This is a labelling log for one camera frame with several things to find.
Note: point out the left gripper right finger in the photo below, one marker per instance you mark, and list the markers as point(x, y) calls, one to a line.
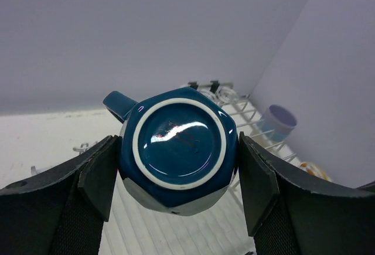
point(289, 211)

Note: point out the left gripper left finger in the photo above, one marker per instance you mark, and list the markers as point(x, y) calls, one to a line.
point(61, 210)

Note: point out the white floral ceramic mug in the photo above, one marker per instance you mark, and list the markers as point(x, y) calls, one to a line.
point(314, 170)

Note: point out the lavender plastic cup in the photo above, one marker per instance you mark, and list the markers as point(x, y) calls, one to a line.
point(280, 119)

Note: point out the dark blue ceramic mug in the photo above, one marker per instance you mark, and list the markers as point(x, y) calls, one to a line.
point(178, 152)

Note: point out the light blue plastic cup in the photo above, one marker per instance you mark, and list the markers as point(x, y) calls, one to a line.
point(272, 132)

